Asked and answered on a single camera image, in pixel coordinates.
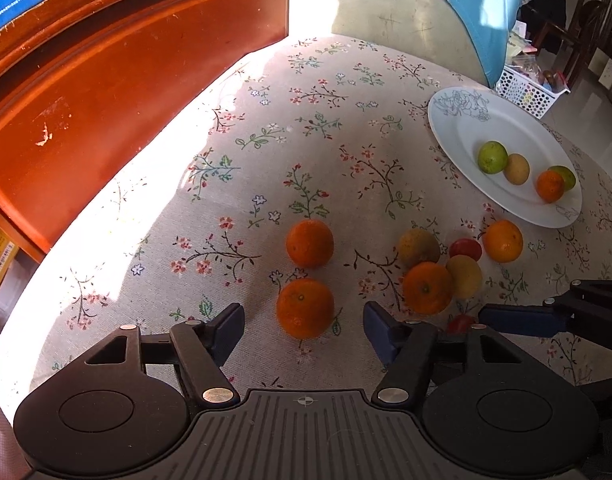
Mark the red cherry tomato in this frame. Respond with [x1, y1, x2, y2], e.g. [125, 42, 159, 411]
[448, 237, 483, 261]
[445, 314, 476, 335]

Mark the large green citrus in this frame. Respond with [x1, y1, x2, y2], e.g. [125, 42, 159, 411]
[549, 165, 577, 192]

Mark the floral tablecloth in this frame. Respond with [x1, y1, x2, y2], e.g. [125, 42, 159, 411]
[0, 34, 612, 411]

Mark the small green citrus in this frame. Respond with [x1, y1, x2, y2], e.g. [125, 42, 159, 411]
[477, 141, 509, 174]

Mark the white floral plate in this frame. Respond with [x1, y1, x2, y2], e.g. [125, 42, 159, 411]
[427, 87, 583, 229]

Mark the beige sofa armrest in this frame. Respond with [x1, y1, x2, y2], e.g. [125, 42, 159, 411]
[332, 0, 487, 84]

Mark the large orange mandarin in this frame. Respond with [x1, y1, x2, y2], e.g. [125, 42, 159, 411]
[483, 220, 524, 263]

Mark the brown kiwi back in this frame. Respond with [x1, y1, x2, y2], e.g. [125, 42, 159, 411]
[397, 228, 440, 269]

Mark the small orange mandarin back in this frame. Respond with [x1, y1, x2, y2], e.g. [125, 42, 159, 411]
[535, 170, 565, 204]

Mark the brown kiwi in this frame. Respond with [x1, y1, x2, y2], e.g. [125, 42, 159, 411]
[397, 228, 440, 269]
[504, 153, 530, 185]
[446, 255, 483, 300]

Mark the brown kiwi front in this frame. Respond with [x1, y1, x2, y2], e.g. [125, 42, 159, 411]
[504, 153, 530, 185]

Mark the white plastic basket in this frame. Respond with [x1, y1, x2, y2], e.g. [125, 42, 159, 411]
[495, 65, 571, 119]

